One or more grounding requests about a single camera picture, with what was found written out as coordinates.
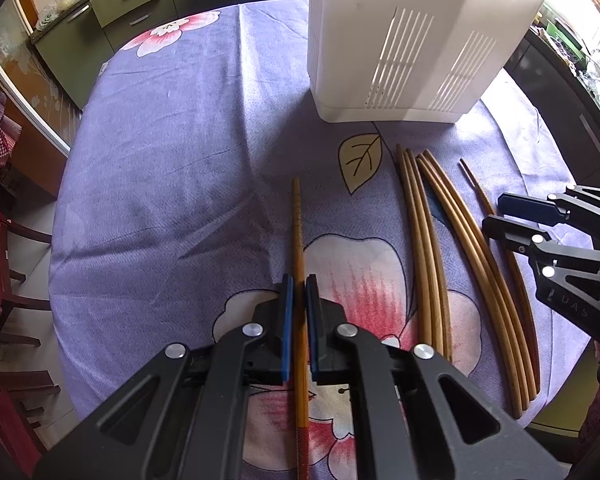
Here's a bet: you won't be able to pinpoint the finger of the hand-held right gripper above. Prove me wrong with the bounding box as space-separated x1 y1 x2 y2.
497 186 600 256
482 215 600 291

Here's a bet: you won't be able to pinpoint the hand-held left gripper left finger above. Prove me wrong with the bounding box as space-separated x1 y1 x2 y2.
32 274 296 480

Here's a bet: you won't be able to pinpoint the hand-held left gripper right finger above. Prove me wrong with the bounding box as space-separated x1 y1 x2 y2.
305 274 568 480

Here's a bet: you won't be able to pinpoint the bunch of brown wooden chopsticks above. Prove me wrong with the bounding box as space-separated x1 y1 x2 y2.
395 143 541 420

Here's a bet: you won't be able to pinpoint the orange wooden chopstick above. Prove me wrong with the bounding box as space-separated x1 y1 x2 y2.
291 176 311 480

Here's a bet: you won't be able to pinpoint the white plastic utensil holder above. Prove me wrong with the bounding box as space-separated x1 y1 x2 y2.
307 0 548 125

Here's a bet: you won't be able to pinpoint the dark kitchen cabinets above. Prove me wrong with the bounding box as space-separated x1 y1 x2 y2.
510 35 600 186

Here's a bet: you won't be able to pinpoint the purple floral tablecloth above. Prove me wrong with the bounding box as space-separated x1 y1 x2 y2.
50 0 578 480

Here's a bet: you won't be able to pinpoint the dark wooden chair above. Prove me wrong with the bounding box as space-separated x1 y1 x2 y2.
0 200 61 461

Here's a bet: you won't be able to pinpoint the green kitchen cabinets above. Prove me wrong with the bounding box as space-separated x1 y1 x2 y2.
32 0 178 111

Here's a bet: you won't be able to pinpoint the frosted glass sliding door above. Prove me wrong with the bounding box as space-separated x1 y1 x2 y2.
0 0 83 161

